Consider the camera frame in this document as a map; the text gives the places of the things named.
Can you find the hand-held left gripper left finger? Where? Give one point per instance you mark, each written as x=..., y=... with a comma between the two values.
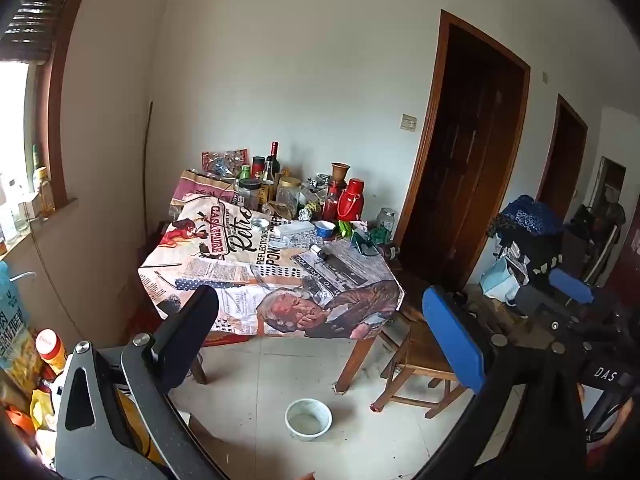
x=187, y=330

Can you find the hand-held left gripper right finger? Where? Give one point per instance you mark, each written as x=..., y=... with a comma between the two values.
x=450, y=335

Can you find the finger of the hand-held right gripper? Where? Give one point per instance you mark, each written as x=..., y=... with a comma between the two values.
x=570, y=285
x=532, y=302

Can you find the white ceramic bowl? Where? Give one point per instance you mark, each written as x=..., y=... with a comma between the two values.
x=308, y=417

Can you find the blue and white container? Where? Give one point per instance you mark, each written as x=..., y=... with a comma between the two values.
x=325, y=230

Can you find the person's right forearm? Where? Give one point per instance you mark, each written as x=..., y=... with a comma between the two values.
x=627, y=410

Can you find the wooden stool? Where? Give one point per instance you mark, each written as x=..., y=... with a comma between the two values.
x=420, y=355

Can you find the light blue plastic bag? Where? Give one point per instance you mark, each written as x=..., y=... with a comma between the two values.
x=500, y=282

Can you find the black clothes pile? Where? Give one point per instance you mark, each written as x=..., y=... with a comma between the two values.
x=530, y=255

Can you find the printed tablecloth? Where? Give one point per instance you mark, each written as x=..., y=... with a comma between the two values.
x=225, y=270

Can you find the dark wooden door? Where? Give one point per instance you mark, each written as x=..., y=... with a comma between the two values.
x=562, y=165
x=465, y=160

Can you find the green plastic bag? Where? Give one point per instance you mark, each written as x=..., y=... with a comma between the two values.
x=377, y=235

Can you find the round metal tin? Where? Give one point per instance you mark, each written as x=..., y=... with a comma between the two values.
x=260, y=223

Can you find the glass jar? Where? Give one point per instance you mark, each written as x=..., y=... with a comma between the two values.
x=386, y=217

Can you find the red-lid yellow jar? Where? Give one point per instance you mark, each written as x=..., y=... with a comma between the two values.
x=50, y=347

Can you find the pink paper bag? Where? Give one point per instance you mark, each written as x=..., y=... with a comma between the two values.
x=200, y=187

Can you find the white flat box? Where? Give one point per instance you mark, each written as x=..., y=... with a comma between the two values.
x=292, y=230

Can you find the black-lid plastic jar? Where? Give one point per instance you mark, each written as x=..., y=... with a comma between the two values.
x=248, y=192

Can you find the small lying bottle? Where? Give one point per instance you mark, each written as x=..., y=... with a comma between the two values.
x=318, y=251

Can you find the yellow packet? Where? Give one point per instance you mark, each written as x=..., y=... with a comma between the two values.
x=42, y=407

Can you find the red thermos flask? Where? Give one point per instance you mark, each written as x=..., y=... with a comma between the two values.
x=350, y=200

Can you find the yellow-lid plastic jar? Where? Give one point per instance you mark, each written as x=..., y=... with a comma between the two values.
x=288, y=192

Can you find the clear bottle yellow label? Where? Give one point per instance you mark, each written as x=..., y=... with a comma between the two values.
x=268, y=177

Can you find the red snack bag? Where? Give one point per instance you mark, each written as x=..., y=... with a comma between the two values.
x=225, y=160

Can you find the custard apple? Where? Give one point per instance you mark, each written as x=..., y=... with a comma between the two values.
x=312, y=208

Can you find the thin wooden stick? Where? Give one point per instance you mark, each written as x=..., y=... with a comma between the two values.
x=146, y=160

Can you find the red can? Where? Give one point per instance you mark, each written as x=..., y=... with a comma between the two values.
x=257, y=166

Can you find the blue printed bag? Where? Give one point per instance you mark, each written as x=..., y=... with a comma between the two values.
x=10, y=310

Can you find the red sauce bottle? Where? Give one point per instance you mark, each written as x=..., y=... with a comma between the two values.
x=330, y=202

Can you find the dark wine bottle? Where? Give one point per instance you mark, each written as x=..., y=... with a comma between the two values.
x=274, y=155

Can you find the brown clay vase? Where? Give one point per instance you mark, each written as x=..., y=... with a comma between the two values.
x=340, y=172

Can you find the crumpled foil wrapper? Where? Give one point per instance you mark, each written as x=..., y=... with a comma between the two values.
x=317, y=180

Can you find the yellow oil bottle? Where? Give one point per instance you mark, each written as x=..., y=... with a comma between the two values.
x=45, y=190

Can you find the green glass bottle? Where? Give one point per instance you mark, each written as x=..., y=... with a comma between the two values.
x=36, y=157

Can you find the bamboo window blind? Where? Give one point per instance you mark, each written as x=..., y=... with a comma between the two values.
x=35, y=15

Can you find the light switch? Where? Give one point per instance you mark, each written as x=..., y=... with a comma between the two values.
x=408, y=122

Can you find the wooden window frame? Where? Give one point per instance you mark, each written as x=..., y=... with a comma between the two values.
x=57, y=125

